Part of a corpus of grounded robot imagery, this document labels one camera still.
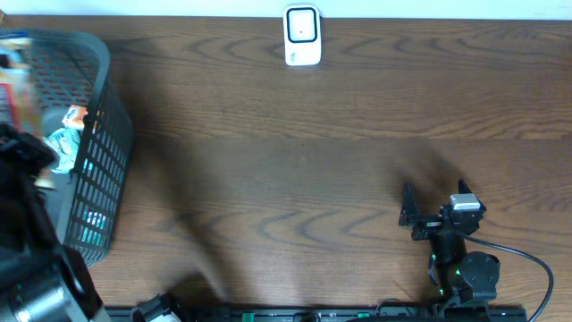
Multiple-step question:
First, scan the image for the teal wet-wipe packet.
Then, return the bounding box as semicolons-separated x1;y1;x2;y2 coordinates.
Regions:
43;128;80;174

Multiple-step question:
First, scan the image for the orange tissue packet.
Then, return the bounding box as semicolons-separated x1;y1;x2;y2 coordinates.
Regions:
62;105;88;131

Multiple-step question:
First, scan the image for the large yellow snack bag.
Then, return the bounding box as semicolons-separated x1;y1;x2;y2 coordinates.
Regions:
1;31;42;137

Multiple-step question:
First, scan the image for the white barcode scanner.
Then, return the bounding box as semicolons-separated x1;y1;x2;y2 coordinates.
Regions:
282;4;322;66

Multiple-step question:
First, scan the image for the green Kleenex tissue packet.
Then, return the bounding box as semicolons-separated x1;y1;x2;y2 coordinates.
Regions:
80;211;108;246

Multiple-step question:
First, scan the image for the black mounting rail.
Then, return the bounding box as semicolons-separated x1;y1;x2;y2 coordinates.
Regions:
106;305;528;322

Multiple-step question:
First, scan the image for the grey plastic basket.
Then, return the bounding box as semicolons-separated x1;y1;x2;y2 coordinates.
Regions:
1;28;134;266

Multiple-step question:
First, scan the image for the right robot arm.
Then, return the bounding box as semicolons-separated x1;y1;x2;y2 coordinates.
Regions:
399;179;500;318

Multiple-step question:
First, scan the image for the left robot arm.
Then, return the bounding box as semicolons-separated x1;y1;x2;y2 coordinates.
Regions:
1;123;182;322

